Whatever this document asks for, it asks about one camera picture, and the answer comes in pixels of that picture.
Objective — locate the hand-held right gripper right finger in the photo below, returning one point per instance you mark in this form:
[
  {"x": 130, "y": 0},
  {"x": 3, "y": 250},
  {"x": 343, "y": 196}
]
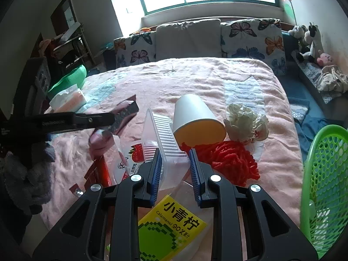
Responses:
[{"x": 194, "y": 180}]

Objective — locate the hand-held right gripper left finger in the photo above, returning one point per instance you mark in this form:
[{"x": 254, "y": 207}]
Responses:
[{"x": 153, "y": 180}]

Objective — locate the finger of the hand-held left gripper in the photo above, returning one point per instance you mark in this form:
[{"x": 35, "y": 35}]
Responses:
[{"x": 78, "y": 120}]

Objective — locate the red knit cloth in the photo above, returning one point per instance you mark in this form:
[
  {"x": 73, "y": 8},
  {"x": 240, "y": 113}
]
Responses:
[{"x": 231, "y": 160}]

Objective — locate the clear ribbed plastic tray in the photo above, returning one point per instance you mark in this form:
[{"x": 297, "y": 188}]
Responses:
[{"x": 168, "y": 141}]

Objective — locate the dark snack wrapper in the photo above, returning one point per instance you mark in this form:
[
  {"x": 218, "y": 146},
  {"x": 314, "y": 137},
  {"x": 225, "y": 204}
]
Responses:
[{"x": 126, "y": 111}]

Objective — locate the red snack wrapper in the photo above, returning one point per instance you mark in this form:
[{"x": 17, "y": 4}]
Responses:
[{"x": 99, "y": 171}]

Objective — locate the green plastic basket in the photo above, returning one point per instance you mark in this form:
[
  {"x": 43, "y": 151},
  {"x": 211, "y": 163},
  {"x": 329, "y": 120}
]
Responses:
[{"x": 307, "y": 195}]

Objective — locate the person's left hand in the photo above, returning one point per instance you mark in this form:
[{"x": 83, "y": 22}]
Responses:
[{"x": 25, "y": 185}]

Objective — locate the pink tissue pack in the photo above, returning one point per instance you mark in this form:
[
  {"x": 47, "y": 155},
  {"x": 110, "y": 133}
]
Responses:
[{"x": 68, "y": 98}]

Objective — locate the pink crumpled wrapper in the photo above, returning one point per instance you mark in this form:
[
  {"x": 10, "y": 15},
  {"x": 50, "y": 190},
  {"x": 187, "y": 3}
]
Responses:
[{"x": 101, "y": 142}]

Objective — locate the strawberry print packet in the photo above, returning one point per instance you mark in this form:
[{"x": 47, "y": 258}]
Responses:
[{"x": 136, "y": 154}]

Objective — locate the metal rack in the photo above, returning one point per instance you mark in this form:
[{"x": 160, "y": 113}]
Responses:
[{"x": 74, "y": 46}]

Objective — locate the white paper cup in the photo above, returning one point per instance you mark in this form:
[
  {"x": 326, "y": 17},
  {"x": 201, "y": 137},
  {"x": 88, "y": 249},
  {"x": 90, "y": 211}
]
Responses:
[{"x": 190, "y": 111}]

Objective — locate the crumpled white tissue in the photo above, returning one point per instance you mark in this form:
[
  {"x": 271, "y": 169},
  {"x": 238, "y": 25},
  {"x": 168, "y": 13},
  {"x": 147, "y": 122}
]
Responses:
[{"x": 242, "y": 122}]

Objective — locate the small butterfly print pillow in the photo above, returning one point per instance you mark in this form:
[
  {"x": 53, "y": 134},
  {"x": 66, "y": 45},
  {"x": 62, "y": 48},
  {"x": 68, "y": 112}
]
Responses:
[{"x": 136, "y": 49}]

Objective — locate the pink blanket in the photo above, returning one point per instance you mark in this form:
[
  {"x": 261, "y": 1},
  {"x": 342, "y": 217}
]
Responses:
[{"x": 190, "y": 78}]

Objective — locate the blue patterned blanket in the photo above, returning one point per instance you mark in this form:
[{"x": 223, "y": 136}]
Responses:
[{"x": 307, "y": 130}]

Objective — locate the large butterfly print pillow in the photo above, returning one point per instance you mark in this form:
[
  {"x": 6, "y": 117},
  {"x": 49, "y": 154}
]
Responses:
[{"x": 252, "y": 40}]

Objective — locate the grey patterned cushion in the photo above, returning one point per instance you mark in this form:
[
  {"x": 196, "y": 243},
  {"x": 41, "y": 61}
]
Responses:
[{"x": 308, "y": 70}]

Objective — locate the crumpled beige cloth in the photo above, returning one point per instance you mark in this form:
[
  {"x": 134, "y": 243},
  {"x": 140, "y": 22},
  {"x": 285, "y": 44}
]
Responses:
[{"x": 331, "y": 78}]

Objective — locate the pink plush toy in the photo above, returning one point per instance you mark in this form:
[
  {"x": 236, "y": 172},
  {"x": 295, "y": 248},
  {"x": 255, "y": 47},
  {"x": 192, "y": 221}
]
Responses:
[{"x": 325, "y": 59}]

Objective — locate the grey plush toy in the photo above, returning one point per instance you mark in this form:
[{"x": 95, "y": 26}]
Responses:
[{"x": 297, "y": 31}]

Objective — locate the black white cow plush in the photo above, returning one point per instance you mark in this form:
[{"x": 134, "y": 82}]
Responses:
[{"x": 312, "y": 41}]

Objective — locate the colourful hanging decoration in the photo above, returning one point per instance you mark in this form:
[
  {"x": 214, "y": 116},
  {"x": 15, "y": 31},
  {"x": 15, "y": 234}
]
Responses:
[{"x": 285, "y": 0}]

